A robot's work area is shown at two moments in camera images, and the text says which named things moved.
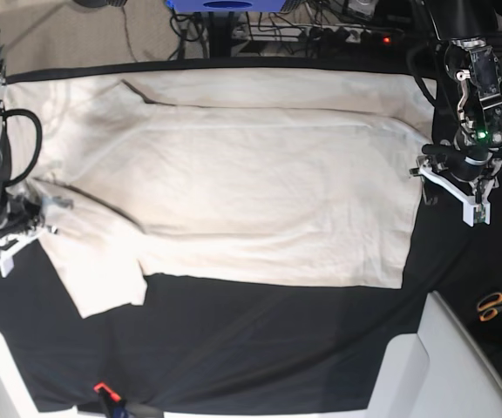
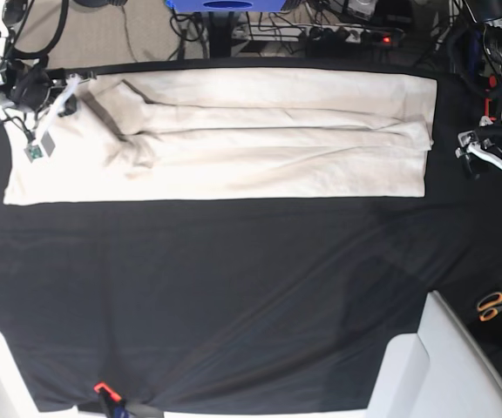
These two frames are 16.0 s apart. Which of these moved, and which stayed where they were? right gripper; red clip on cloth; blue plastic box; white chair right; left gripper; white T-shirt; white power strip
Moved: right gripper; white T-shirt; left gripper
Stayed: white chair right; white power strip; blue plastic box; red clip on cloth
